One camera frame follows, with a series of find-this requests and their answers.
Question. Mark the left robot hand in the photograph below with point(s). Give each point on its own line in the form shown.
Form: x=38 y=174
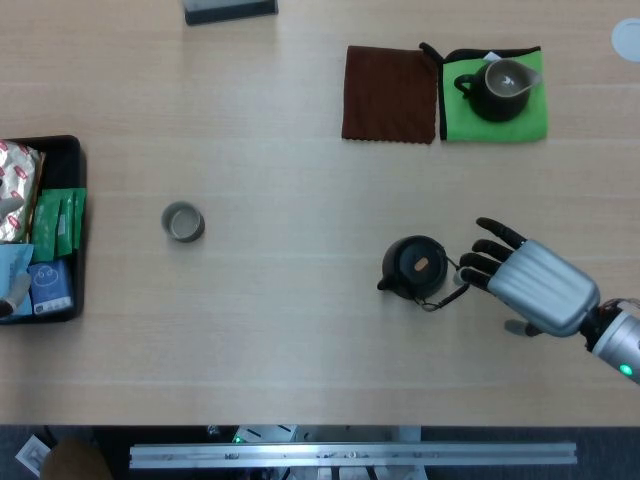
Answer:
x=12 y=210

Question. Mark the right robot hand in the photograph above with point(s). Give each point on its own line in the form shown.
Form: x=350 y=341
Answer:
x=545 y=285

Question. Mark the black cast iron teapot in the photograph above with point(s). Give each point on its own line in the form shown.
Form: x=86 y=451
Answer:
x=415 y=265

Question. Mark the dark ceramic tea cup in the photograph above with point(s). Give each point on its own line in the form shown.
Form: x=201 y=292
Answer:
x=182 y=235

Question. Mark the green tea packet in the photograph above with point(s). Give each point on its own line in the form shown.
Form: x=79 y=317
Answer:
x=45 y=225
x=65 y=225
x=80 y=215

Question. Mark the foil snack bag red labels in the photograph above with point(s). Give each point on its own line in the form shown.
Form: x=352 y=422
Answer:
x=20 y=170

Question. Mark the light blue packet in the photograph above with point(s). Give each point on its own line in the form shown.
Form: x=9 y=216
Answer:
x=15 y=260

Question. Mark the black plastic tray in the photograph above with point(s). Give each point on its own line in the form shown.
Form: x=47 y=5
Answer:
x=65 y=160

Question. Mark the blue packet with face print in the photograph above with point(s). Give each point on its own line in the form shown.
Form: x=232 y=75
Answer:
x=50 y=285

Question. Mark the green cloth with black edge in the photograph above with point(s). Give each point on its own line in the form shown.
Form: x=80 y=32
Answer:
x=500 y=131

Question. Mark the black ceramic pitcher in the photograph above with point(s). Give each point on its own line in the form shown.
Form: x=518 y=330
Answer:
x=495 y=107

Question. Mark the brown cloth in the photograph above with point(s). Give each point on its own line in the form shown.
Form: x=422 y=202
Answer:
x=390 y=95

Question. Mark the white floor plate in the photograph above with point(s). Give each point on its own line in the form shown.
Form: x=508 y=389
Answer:
x=32 y=455

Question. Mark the white round coaster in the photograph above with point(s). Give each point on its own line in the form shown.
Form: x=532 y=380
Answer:
x=627 y=40

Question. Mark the brown round seat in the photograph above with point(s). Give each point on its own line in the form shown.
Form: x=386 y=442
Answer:
x=75 y=462

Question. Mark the grey sign stand white card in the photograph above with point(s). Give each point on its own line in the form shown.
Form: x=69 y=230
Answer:
x=230 y=12

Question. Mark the aluminium rail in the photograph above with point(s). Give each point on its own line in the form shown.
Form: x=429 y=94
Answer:
x=350 y=455

